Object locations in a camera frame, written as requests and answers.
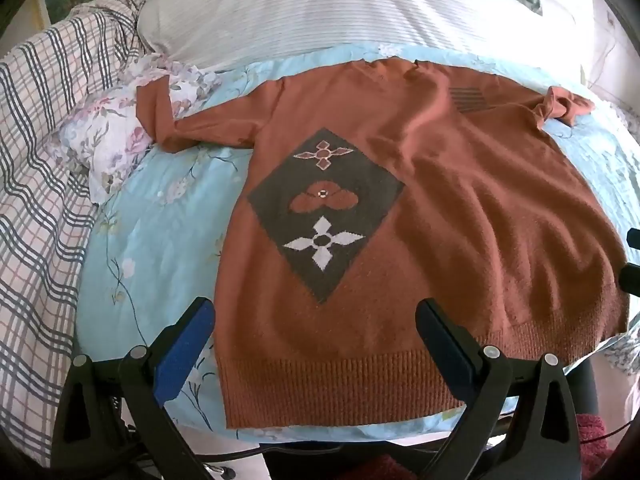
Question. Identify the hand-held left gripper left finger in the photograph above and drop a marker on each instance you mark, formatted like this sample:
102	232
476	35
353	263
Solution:
186	355

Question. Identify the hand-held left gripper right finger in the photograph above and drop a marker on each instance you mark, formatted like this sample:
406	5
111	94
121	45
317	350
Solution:
447	355

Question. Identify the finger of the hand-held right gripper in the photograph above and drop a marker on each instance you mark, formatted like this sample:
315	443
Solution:
634	239
631	276

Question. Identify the orange-brown knit sweater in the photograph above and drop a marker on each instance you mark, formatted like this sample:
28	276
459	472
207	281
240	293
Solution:
450	185

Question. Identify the light blue floral blanket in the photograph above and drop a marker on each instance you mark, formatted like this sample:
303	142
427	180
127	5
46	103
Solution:
165	240

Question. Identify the dark red fuzzy clothing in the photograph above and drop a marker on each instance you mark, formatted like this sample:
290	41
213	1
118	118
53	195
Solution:
595	430

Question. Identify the plaid bed sheet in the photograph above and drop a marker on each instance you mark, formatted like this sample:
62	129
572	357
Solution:
40	210

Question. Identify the white pink floral cloth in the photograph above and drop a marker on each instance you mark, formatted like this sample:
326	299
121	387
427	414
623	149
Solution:
105	130

